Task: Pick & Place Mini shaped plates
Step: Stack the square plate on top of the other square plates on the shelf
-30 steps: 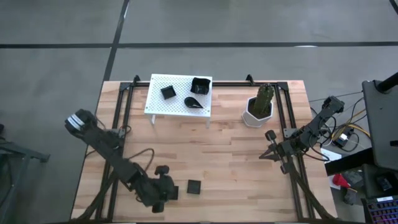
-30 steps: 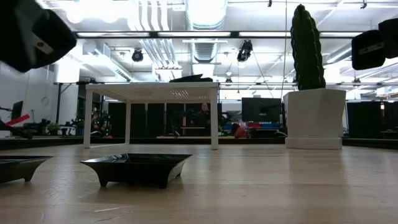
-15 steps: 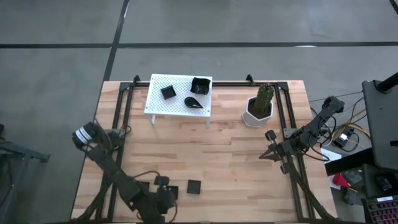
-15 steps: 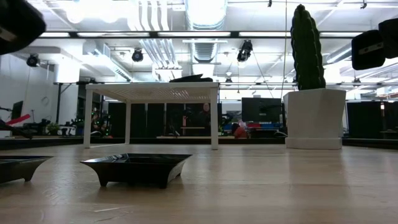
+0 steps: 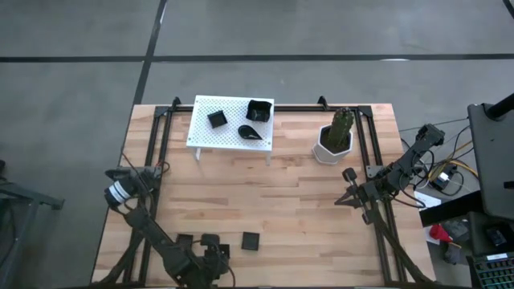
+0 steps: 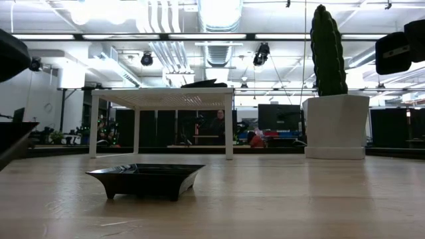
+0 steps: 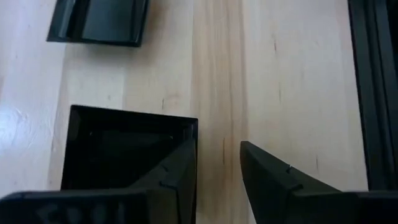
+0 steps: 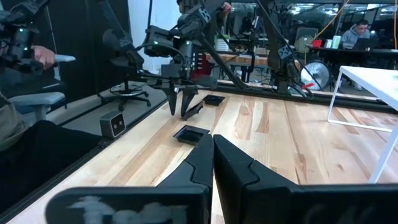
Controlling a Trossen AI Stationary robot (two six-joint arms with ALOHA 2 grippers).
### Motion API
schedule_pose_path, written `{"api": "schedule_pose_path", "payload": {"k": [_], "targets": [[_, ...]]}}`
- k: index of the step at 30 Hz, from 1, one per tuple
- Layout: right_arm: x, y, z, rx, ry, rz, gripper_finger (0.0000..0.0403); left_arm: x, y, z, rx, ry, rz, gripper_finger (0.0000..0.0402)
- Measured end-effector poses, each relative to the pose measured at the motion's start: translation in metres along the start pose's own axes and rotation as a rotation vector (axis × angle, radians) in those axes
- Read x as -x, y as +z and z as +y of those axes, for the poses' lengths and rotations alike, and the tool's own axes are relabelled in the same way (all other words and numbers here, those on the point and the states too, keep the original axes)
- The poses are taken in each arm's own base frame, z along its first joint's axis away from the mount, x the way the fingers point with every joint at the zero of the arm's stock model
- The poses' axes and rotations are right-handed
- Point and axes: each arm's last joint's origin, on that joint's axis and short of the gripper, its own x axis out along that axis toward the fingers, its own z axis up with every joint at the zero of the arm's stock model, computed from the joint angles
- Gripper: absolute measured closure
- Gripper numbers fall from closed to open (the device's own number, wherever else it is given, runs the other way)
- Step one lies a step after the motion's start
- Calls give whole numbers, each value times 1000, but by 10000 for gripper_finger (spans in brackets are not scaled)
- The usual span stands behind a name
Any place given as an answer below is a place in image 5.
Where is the white perforated shelf riser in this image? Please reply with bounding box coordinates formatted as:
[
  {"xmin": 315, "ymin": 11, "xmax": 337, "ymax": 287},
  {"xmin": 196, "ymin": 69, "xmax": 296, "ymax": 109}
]
[{"xmin": 186, "ymin": 94, "xmax": 276, "ymax": 166}]

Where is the black bar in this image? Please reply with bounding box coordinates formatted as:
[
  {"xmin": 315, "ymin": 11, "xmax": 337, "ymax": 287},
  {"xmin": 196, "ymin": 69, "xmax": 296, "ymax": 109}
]
[{"xmin": 419, "ymin": 190, "xmax": 483, "ymax": 228}]

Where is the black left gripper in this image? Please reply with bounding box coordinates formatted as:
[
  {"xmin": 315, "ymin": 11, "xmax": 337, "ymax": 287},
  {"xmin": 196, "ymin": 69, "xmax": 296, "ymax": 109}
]
[{"xmin": 182, "ymin": 234, "xmax": 230, "ymax": 288}]

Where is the black pole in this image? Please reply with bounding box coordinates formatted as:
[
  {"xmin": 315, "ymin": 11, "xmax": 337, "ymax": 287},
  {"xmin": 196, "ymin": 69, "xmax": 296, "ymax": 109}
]
[{"xmin": 485, "ymin": 94, "xmax": 514, "ymax": 121}]

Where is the black handheld device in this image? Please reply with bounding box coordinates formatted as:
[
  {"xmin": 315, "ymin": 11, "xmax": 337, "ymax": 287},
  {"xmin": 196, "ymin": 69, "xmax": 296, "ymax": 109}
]
[{"xmin": 483, "ymin": 226, "xmax": 509, "ymax": 248}]

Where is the white hexagonal plant pot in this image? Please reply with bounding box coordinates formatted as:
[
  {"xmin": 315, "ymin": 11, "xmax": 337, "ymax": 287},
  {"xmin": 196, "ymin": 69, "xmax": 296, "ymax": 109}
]
[{"xmin": 312, "ymin": 123, "xmax": 355, "ymax": 166}]

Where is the black teardrop plate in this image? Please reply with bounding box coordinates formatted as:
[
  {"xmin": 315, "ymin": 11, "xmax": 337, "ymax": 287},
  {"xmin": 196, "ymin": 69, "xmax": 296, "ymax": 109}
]
[{"xmin": 237, "ymin": 124, "xmax": 263, "ymax": 141}]

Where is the dark grey pouch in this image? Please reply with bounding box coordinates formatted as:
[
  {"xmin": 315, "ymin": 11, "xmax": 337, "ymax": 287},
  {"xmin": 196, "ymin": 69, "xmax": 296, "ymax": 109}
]
[{"xmin": 443, "ymin": 242, "xmax": 463, "ymax": 265}]

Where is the grey metal stand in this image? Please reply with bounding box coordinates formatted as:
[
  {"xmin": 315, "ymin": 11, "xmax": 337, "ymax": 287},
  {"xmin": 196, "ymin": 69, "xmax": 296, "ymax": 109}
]
[{"xmin": 0, "ymin": 158, "xmax": 66, "ymax": 289}]

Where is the black wavy square plate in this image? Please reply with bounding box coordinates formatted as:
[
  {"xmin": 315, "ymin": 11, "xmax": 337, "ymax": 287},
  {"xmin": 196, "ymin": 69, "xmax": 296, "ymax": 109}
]
[{"xmin": 245, "ymin": 99, "xmax": 273, "ymax": 123}]

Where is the black aluminium table frame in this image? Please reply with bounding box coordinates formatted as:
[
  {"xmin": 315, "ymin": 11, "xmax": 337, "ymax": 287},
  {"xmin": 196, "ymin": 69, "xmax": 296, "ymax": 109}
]
[{"xmin": 120, "ymin": 96, "xmax": 402, "ymax": 288}]

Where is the backlit keyboard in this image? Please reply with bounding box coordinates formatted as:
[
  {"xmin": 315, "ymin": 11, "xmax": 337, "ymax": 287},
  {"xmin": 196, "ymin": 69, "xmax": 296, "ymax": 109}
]
[{"xmin": 467, "ymin": 251, "xmax": 514, "ymax": 289}]

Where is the green cactus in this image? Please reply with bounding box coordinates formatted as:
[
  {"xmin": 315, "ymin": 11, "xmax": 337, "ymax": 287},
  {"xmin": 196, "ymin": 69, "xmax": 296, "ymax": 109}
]
[{"xmin": 327, "ymin": 107, "xmax": 357, "ymax": 153}]

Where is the red object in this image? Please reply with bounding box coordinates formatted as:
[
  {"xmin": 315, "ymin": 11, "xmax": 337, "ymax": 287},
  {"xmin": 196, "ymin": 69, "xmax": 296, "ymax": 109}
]
[{"xmin": 429, "ymin": 223, "xmax": 453, "ymax": 244}]

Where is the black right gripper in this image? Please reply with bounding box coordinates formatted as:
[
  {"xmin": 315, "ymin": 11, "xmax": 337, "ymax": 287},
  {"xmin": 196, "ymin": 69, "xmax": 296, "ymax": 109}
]
[{"xmin": 335, "ymin": 166, "xmax": 389, "ymax": 226}]

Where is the white paper sheet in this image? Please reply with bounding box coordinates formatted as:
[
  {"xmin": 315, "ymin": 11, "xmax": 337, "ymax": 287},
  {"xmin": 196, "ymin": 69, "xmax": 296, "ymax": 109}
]
[{"xmin": 413, "ymin": 191, "xmax": 437, "ymax": 212}]

